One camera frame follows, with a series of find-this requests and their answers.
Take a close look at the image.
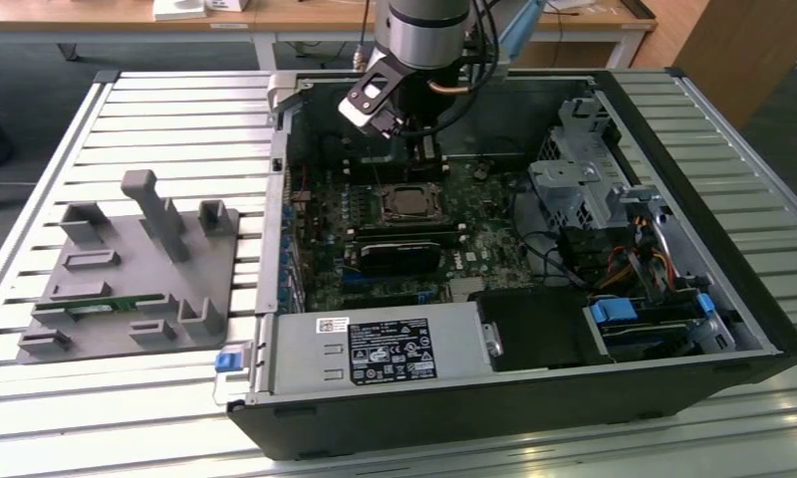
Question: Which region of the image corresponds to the grey plastic parts rack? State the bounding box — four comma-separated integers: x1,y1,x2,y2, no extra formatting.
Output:
15,168,242,367

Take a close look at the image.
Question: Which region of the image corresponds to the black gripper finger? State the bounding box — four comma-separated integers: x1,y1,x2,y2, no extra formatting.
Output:
425,133,446,183
407,134,427,183

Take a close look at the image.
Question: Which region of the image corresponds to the coloured wire bundle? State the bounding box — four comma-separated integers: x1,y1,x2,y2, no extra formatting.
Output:
597,212,681,296

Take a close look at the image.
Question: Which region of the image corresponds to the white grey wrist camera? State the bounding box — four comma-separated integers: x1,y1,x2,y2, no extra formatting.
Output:
336,56,408,141

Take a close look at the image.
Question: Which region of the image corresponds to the black plastic air shroud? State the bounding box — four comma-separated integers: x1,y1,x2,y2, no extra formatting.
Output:
470,287,610,373

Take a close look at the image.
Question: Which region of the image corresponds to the black CPU socket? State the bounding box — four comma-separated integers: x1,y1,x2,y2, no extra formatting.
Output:
378,181,453,225

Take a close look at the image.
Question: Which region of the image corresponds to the green motherboard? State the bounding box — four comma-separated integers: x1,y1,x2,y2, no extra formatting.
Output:
288,157,542,313

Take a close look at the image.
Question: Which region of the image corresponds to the black RAM slot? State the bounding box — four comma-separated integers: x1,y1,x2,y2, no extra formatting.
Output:
352,221,469,236
342,152,453,171
352,231,469,247
343,167,453,184

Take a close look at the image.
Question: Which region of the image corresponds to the black curved wire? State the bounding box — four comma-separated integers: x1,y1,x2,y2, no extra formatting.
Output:
515,229,589,291

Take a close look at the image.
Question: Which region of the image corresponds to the blue disk carrier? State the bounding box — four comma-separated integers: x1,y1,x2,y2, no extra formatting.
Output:
589,295,641,326

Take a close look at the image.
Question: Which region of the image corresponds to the black open PC case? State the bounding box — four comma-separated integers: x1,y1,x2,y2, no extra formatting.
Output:
224,67,797,462

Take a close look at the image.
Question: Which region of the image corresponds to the thin black hanging cable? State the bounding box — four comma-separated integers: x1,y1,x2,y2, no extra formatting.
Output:
554,9,571,70

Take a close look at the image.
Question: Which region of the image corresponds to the black graphics card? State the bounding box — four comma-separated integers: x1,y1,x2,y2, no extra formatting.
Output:
354,240,446,278

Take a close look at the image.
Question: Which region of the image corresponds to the grey power supply with label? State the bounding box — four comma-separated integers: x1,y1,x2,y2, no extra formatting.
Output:
256,302,495,400

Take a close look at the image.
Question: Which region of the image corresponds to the small silver heatsink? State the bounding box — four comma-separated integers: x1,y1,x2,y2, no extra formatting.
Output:
450,277,489,301

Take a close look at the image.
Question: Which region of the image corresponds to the silver metal drive cage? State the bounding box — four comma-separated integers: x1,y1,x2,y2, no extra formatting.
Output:
526,96,674,236

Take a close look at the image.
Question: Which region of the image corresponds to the silver square CPU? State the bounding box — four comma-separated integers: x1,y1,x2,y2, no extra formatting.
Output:
388,188,442,218

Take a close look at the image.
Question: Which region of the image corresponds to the long wooden desk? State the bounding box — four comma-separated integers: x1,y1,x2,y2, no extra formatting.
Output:
0,0,661,72

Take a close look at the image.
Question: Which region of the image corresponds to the wooden cabinet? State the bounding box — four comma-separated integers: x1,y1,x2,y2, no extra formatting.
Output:
670,0,797,131

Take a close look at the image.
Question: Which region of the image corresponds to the green RAM stick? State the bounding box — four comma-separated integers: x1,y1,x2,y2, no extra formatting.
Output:
35,292,170,316

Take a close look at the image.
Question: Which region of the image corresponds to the blue case latch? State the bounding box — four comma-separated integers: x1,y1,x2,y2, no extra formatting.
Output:
214,348,248,374

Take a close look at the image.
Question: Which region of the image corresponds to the grey case handle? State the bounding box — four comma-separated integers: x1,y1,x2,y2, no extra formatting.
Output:
264,72,315,115

